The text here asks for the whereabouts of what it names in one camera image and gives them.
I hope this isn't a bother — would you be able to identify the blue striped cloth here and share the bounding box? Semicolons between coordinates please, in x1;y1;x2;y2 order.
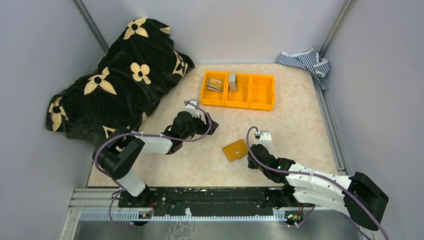
276;47;330;91

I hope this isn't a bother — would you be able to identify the grey box in bin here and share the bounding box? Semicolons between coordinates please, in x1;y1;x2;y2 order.
228;73;237;92

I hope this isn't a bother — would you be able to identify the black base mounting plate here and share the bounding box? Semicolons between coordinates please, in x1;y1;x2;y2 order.
118;186;316;218

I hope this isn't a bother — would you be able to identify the black floral blanket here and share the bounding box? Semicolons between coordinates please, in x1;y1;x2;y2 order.
45;18;195;146

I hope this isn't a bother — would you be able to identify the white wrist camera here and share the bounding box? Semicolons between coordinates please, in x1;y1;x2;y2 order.
184;99;201;119
254;130;272;150

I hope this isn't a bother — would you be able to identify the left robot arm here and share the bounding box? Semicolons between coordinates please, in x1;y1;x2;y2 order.
92;111;219;197

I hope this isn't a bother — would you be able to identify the tan leather card holder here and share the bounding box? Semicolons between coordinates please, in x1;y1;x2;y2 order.
222;139;248;162

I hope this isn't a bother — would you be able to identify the aluminium frame rail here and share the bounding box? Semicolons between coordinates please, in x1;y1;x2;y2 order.
67;187;369;223

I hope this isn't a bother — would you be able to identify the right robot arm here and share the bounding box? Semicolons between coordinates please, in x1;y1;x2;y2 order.
248;144;389;231

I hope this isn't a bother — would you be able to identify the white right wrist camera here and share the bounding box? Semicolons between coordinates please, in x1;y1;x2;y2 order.
254;130;272;150

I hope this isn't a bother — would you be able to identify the orange three-compartment bin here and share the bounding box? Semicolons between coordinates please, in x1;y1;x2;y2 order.
200;70;276;111

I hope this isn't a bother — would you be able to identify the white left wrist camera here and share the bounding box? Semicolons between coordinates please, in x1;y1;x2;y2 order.
184;99;201;119

